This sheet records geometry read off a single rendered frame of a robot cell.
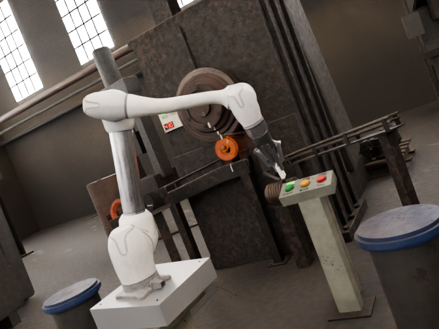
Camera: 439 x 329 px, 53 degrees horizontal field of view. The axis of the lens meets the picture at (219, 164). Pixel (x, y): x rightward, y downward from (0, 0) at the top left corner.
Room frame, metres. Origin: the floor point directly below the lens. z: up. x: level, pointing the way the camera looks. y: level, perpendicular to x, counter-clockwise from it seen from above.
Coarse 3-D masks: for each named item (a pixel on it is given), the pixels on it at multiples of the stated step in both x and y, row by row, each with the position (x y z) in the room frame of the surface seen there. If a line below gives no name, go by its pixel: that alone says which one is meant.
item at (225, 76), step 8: (192, 72) 2.83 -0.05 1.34; (200, 72) 2.80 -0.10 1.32; (208, 72) 2.78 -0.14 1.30; (216, 72) 2.75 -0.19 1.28; (224, 72) 2.74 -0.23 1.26; (184, 80) 2.86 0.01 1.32; (232, 80) 2.71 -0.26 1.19; (176, 96) 2.91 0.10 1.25; (232, 128) 2.77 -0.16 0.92; (200, 136) 2.89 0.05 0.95; (216, 136) 2.83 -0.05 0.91; (224, 136) 2.81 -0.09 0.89
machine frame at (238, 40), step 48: (240, 0) 2.76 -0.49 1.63; (144, 48) 3.14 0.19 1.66; (192, 48) 2.97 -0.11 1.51; (240, 48) 2.81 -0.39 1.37; (288, 48) 2.96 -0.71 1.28; (288, 96) 2.72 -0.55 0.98; (192, 144) 3.10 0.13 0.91; (240, 144) 2.87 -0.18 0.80; (288, 144) 2.72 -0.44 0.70; (336, 144) 3.16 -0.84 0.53; (240, 192) 2.93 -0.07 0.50; (336, 192) 2.80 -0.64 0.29; (240, 240) 3.00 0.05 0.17
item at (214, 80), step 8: (192, 80) 2.82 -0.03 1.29; (200, 80) 2.77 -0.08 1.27; (208, 80) 2.74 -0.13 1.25; (216, 80) 2.74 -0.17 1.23; (224, 80) 2.73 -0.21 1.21; (184, 88) 2.86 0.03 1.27; (216, 88) 2.73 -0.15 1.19; (224, 88) 2.72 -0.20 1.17; (232, 112) 2.73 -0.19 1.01; (184, 120) 2.90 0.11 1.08; (224, 120) 2.74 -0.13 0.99; (232, 120) 2.74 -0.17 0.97; (192, 128) 2.88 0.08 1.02; (216, 128) 2.78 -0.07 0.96; (224, 128) 2.77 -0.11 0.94; (208, 136) 2.84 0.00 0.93
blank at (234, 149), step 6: (216, 144) 2.85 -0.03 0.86; (222, 144) 2.83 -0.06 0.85; (228, 144) 2.81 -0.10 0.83; (234, 144) 2.79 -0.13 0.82; (216, 150) 2.86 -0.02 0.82; (222, 150) 2.86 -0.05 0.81; (234, 150) 2.80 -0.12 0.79; (222, 156) 2.85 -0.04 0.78; (228, 156) 2.83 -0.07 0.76; (234, 156) 2.81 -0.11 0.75
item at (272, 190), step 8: (272, 184) 2.58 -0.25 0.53; (280, 184) 2.54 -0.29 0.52; (272, 192) 2.54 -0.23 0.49; (272, 200) 2.56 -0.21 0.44; (280, 208) 2.55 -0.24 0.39; (288, 208) 2.53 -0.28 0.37; (280, 216) 2.56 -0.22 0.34; (288, 216) 2.53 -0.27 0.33; (296, 216) 2.59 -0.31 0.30; (288, 224) 2.54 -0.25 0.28; (296, 224) 2.55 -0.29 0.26; (288, 232) 2.55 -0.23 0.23; (296, 232) 2.53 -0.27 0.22; (288, 240) 2.56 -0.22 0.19; (296, 240) 2.54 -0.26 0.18; (304, 240) 2.58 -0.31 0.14; (296, 248) 2.55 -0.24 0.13; (304, 248) 2.54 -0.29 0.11; (296, 256) 2.55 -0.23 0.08; (304, 256) 2.53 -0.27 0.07; (312, 256) 2.61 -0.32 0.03; (304, 264) 2.54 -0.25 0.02
